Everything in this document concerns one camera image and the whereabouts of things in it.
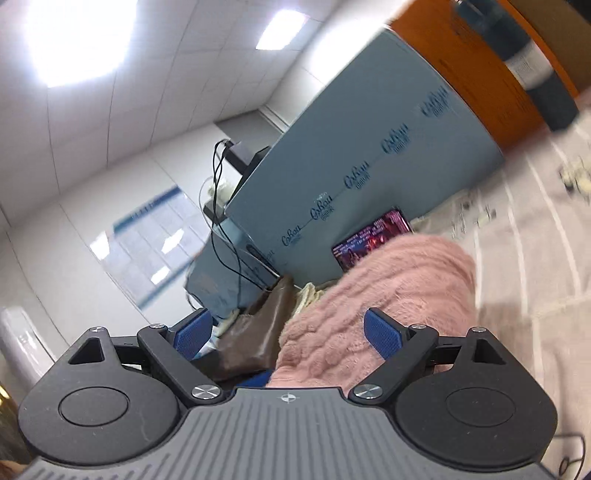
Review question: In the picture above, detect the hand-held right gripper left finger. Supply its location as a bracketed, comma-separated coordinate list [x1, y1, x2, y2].
[65, 308, 227, 408]

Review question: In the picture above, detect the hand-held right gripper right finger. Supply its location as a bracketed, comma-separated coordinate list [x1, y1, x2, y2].
[347, 308, 511, 408]

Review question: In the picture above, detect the pink fluffy garment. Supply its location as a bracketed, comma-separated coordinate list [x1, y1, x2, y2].
[268, 234, 479, 389]

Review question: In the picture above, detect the brown leather bag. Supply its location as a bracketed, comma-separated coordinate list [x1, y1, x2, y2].
[216, 274, 297, 381]

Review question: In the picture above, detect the blue cloth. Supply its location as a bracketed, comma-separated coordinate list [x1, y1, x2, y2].
[233, 368, 276, 393]

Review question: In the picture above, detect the cream knitted cloth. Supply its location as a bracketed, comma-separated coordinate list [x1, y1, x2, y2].
[293, 282, 331, 319]

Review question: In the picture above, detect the printed bedsheet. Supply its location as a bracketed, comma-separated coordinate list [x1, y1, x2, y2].
[406, 88, 591, 480]

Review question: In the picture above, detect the white floor air conditioner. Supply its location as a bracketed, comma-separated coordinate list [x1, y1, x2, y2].
[0, 305, 64, 371]

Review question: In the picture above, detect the black device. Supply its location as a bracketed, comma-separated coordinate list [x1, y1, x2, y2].
[224, 141, 271, 185]

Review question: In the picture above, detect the light blue carton box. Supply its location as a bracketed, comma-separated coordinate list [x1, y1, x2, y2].
[185, 25, 507, 324]

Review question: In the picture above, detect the orange carton box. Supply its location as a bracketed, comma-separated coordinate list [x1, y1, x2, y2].
[387, 0, 580, 149]

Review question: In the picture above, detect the dark blue vacuum bottle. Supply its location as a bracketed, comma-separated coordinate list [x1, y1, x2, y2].
[455, 0, 581, 133]

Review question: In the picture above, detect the ceiling light panel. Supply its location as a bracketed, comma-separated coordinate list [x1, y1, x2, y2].
[25, 0, 139, 88]
[255, 10, 308, 51]

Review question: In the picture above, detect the white wall notice board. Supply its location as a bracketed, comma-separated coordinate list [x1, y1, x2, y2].
[90, 185, 211, 311]

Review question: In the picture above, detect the black cable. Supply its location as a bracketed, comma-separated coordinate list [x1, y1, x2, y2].
[211, 138, 278, 315]

